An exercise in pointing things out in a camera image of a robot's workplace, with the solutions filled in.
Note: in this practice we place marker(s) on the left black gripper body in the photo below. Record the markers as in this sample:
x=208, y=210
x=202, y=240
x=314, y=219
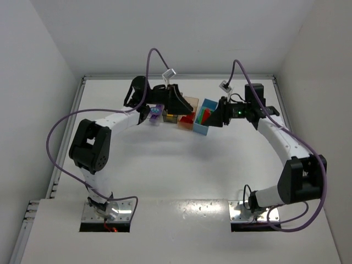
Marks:
x=170, y=99

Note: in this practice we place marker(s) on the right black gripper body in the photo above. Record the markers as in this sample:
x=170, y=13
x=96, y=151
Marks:
x=224, y=111

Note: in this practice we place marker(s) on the red round striped lego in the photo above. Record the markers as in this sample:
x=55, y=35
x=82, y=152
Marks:
x=205, y=113

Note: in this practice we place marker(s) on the purple flower print lego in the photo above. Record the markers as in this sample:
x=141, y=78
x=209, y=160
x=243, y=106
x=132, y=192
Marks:
x=156, y=110

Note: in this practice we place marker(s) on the red sloped lego brick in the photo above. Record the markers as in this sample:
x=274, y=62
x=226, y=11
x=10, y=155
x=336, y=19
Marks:
x=187, y=120

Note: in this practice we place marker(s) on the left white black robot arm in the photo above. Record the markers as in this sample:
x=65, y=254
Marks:
x=91, y=143

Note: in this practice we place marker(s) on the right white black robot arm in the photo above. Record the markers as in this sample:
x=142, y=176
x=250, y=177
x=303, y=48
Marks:
x=301, y=179

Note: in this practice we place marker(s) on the smoky grey plastic container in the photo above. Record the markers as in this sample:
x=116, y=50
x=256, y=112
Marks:
x=170, y=118

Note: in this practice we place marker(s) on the blue plastic container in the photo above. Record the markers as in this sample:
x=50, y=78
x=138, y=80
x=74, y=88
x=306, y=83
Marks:
x=202, y=129

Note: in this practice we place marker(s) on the clear plastic container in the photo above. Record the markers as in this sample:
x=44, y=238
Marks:
x=147, y=122

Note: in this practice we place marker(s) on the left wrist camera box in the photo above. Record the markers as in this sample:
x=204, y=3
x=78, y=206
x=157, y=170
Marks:
x=168, y=74

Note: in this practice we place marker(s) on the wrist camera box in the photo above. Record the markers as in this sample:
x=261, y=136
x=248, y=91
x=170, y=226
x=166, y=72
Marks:
x=225, y=86
x=168, y=74

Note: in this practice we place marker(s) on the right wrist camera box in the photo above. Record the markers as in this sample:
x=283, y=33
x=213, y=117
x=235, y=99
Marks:
x=225, y=86

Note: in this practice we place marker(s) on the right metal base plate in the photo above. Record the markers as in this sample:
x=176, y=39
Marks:
x=240, y=215

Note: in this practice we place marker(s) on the metal base plate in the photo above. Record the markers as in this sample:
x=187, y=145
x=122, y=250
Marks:
x=116, y=212
x=240, y=215

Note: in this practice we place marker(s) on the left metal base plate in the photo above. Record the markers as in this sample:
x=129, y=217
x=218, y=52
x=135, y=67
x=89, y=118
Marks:
x=116, y=212

